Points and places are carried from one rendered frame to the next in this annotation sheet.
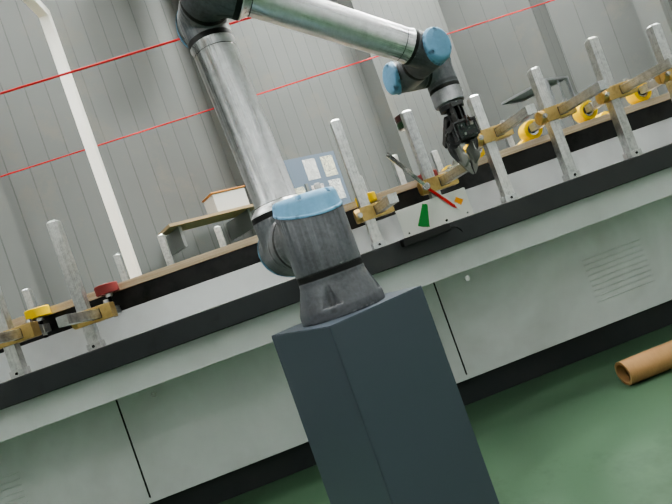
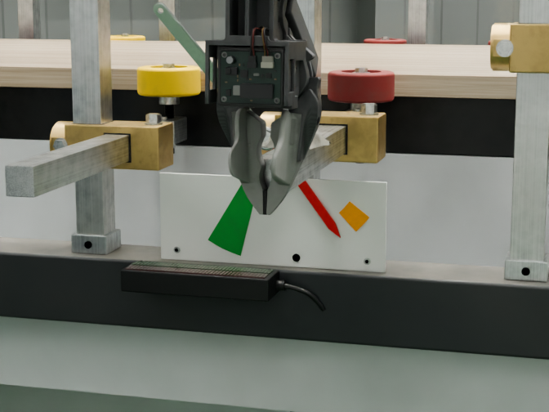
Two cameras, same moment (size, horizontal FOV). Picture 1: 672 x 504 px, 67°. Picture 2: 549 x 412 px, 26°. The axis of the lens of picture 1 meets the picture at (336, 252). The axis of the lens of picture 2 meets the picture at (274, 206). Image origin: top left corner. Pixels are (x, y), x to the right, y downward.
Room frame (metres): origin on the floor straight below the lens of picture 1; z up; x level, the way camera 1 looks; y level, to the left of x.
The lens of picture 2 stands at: (0.55, -0.83, 1.01)
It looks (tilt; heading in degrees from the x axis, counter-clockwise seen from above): 11 degrees down; 20
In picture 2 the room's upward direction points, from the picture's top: straight up
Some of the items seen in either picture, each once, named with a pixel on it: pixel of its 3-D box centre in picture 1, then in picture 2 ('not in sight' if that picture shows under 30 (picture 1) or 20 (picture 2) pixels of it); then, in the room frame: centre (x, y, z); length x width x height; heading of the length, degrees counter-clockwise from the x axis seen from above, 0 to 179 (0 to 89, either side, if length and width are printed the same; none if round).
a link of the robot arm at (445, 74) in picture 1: (437, 72); not in sight; (1.50, -0.46, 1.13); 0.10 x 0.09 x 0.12; 113
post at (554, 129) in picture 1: (554, 130); not in sight; (1.84, -0.89, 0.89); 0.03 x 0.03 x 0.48; 5
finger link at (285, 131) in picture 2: (475, 156); (278, 164); (1.49, -0.48, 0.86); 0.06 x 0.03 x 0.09; 5
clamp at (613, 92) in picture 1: (615, 92); not in sight; (1.87, -1.17, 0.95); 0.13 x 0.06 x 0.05; 95
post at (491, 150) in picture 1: (494, 158); (533, 127); (1.82, -0.65, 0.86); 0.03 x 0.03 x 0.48; 5
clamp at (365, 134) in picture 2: (437, 183); (322, 135); (1.80, -0.42, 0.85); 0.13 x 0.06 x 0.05; 95
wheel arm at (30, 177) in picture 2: (380, 208); (109, 152); (1.72, -0.19, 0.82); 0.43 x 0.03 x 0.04; 5
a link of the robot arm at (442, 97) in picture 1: (449, 98); not in sight; (1.50, -0.47, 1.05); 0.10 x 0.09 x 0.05; 95
